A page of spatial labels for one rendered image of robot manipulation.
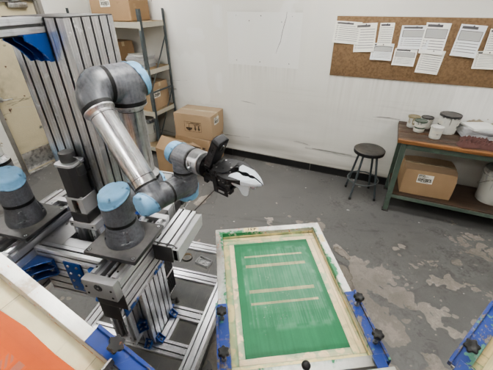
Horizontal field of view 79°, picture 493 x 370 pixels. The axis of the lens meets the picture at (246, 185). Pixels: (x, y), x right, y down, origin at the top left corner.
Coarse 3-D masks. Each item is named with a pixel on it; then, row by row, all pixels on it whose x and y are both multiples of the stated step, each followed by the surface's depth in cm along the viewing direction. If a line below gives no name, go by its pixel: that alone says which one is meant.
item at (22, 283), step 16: (0, 256) 82; (0, 272) 79; (16, 272) 81; (16, 288) 80; (32, 288) 81; (32, 304) 81; (48, 304) 80; (64, 304) 82; (64, 320) 80; (80, 320) 82; (80, 336) 79; (96, 352) 79
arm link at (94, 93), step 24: (96, 72) 88; (96, 96) 86; (96, 120) 87; (120, 120) 91; (120, 144) 87; (120, 168) 89; (144, 168) 88; (144, 192) 87; (168, 192) 90; (144, 216) 88
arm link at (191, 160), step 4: (196, 148) 90; (192, 152) 88; (196, 152) 88; (200, 152) 88; (204, 152) 88; (188, 156) 88; (192, 156) 87; (196, 156) 87; (188, 160) 88; (192, 160) 87; (196, 160) 86; (188, 164) 88; (192, 164) 87; (196, 164) 87; (188, 168) 88; (192, 168) 87; (192, 172) 89; (196, 172) 88
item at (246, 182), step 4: (232, 176) 79; (236, 176) 78; (240, 176) 78; (244, 176) 78; (240, 180) 77; (244, 180) 77; (248, 180) 77; (252, 180) 77; (256, 180) 77; (236, 184) 80; (240, 184) 78; (244, 184) 77; (248, 184) 77; (252, 184) 76; (256, 184) 76; (260, 184) 76; (240, 188) 80; (244, 188) 79; (248, 188) 78; (244, 192) 80; (248, 192) 79
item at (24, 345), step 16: (0, 320) 76; (0, 336) 74; (16, 336) 76; (32, 336) 77; (16, 352) 74; (32, 352) 75; (48, 352) 77; (32, 368) 74; (48, 368) 75; (64, 368) 77
